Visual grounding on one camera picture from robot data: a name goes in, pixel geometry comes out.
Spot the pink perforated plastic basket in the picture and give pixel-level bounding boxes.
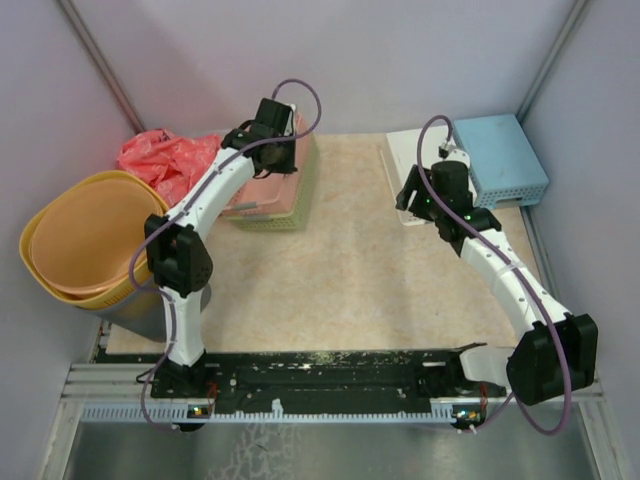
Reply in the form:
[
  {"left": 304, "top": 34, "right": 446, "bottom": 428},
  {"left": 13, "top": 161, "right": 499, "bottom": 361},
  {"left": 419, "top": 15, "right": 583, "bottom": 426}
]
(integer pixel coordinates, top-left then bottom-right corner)
[{"left": 222, "top": 99, "right": 312, "bottom": 217}]

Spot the blue perforated plastic basket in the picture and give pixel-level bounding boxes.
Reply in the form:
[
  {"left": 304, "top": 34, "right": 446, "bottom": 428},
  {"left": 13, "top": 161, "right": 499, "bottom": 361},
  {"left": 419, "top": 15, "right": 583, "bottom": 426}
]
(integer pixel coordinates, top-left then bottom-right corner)
[{"left": 453, "top": 114, "right": 549, "bottom": 209}]

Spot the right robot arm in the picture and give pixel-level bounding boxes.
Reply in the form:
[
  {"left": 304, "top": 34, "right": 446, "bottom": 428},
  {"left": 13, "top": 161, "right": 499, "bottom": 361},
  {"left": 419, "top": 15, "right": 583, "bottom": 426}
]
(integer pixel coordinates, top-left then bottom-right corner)
[{"left": 396, "top": 160, "right": 598, "bottom": 406}]

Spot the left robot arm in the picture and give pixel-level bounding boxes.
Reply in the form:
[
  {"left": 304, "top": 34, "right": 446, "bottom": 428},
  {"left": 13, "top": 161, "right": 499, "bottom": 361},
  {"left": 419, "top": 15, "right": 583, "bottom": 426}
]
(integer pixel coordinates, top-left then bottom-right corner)
[{"left": 144, "top": 98, "right": 297, "bottom": 397}]

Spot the green perforated plastic basket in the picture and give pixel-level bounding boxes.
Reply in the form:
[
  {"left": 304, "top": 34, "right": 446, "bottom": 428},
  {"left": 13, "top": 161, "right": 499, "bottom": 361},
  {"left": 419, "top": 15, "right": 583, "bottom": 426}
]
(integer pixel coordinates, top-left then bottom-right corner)
[{"left": 223, "top": 135, "right": 319, "bottom": 231}]

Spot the red plastic bag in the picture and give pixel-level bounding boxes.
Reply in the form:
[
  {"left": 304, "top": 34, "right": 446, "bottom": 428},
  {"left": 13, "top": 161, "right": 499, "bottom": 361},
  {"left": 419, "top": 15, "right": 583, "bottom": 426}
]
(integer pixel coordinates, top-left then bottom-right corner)
[{"left": 117, "top": 129, "right": 222, "bottom": 207}]

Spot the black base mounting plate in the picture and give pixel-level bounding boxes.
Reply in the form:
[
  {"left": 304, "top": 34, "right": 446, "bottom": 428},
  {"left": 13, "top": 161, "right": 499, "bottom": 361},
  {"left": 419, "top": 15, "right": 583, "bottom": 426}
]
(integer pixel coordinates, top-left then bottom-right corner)
[{"left": 149, "top": 349, "right": 506, "bottom": 416}]

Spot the grey plastic bin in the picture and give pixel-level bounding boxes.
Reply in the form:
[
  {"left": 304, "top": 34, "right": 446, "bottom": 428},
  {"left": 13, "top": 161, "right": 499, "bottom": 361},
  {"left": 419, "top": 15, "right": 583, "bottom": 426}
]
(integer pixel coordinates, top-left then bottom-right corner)
[{"left": 87, "top": 285, "right": 211, "bottom": 344}]

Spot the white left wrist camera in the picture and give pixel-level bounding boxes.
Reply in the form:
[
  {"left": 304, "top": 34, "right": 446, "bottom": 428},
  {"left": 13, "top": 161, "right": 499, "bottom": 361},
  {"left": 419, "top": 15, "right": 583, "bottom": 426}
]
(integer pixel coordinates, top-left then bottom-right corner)
[{"left": 284, "top": 103, "right": 297, "bottom": 136}]

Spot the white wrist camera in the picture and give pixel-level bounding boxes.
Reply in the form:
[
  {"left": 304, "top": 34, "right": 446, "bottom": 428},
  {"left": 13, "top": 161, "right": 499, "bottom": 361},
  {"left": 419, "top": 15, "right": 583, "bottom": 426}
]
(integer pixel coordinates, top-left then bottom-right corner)
[
  {"left": 284, "top": 103, "right": 297, "bottom": 136},
  {"left": 438, "top": 142, "right": 470, "bottom": 167}
]

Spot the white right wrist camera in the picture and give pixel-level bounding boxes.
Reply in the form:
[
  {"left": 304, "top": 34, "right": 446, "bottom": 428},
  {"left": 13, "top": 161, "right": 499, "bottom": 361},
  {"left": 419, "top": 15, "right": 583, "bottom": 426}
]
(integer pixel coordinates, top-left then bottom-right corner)
[{"left": 438, "top": 142, "right": 470, "bottom": 167}]

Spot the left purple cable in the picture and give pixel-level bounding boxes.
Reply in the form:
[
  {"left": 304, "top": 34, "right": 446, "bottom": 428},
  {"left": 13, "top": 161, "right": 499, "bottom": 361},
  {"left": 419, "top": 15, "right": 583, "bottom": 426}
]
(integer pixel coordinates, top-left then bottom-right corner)
[{"left": 128, "top": 78, "right": 322, "bottom": 434}]

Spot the aluminium frame rail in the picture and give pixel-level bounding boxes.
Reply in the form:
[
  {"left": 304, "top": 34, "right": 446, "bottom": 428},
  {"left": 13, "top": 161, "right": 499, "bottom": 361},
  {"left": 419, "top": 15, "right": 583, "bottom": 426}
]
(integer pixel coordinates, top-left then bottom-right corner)
[{"left": 61, "top": 364, "right": 152, "bottom": 401}]

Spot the white slotted cable duct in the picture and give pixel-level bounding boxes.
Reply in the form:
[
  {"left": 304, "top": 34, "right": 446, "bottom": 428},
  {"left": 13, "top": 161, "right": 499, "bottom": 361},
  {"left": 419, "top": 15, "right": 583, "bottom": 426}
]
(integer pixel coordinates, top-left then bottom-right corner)
[{"left": 81, "top": 401, "right": 484, "bottom": 424}]

